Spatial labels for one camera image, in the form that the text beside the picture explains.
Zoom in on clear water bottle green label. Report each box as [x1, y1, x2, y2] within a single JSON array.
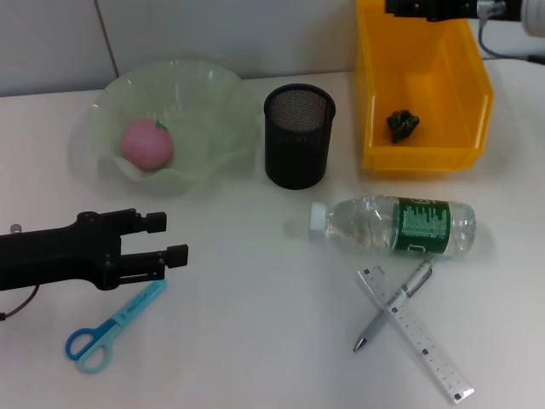
[[309, 194, 477, 259]]

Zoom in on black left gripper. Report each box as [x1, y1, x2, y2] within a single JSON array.
[[0, 208, 189, 291]]

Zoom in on green plastic wrapper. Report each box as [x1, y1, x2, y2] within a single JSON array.
[[385, 109, 422, 145]]

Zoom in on right wrist connector cable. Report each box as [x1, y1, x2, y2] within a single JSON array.
[[476, 0, 545, 63]]

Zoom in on yellow plastic storage bin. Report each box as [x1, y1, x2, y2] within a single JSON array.
[[355, 0, 496, 174]]

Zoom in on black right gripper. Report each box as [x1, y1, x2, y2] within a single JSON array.
[[385, 0, 479, 22]]

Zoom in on black mesh pen cup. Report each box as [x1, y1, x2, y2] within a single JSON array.
[[262, 84, 336, 191]]

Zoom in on blue scissors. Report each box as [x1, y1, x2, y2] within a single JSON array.
[[65, 279, 168, 375]]

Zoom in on left wrist connector cable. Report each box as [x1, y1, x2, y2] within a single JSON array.
[[0, 283, 40, 323]]

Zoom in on wrist connector cable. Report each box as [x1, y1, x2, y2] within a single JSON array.
[[0, 283, 40, 323], [476, 0, 545, 63]]

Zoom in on clear plastic ruler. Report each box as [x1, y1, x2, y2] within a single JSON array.
[[356, 263, 477, 405]]

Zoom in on pale green glass fruit bowl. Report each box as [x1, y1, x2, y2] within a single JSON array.
[[69, 58, 261, 199]]

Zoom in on pink peach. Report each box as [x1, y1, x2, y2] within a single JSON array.
[[120, 118, 175, 172]]

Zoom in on silver ballpoint pen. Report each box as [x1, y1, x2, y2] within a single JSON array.
[[352, 258, 435, 353]]

